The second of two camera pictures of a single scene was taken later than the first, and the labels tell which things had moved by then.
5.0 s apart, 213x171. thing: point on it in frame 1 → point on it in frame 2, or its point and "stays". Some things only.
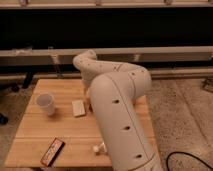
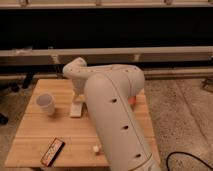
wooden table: x=55 y=110 stays
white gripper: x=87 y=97 → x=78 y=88
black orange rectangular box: x=53 y=152 stays
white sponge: x=78 y=108 stays
